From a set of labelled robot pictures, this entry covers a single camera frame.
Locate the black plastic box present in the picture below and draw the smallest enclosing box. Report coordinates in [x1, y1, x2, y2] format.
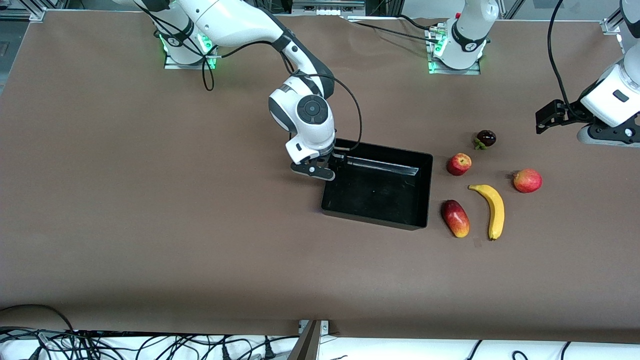
[320, 139, 434, 231]

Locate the small red apple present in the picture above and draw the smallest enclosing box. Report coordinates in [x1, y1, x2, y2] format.
[446, 153, 472, 177]

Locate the yellow banana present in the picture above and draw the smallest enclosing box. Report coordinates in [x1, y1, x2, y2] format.
[468, 184, 505, 241]

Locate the silver electronics box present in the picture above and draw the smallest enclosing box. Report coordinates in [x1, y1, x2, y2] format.
[291, 0, 367, 17]

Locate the red apple with stem nub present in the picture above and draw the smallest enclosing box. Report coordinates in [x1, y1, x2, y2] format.
[512, 168, 543, 194]

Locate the dark purple mangosteen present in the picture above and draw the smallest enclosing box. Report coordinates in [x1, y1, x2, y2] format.
[474, 129, 497, 151]

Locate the aluminium profile corner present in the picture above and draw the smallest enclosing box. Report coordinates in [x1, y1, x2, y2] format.
[601, 6, 627, 54]
[0, 7, 47, 24]

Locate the red yellow mango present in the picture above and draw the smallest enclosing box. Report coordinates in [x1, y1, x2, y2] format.
[441, 199, 471, 239]

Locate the grey metal bar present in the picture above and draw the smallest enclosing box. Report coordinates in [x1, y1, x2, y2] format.
[287, 321, 322, 360]

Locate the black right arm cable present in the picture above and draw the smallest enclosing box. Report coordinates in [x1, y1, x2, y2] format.
[145, 0, 364, 151]

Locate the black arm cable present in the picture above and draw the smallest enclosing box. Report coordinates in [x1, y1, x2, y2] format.
[547, 0, 584, 121]
[145, 0, 364, 151]

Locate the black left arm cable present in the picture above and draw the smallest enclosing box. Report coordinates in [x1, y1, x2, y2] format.
[547, 0, 584, 121]

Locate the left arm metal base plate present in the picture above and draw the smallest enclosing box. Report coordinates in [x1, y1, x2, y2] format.
[427, 25, 482, 76]

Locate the black table cable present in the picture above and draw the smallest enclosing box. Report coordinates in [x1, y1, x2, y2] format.
[397, 14, 435, 31]
[356, 21, 437, 42]

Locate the silver bracket plate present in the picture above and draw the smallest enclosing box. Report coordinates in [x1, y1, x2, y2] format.
[298, 320, 330, 335]

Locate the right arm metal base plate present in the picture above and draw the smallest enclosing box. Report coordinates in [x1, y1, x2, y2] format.
[164, 30, 217, 70]

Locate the black looped cable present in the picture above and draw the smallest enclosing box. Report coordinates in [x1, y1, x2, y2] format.
[0, 304, 76, 333]

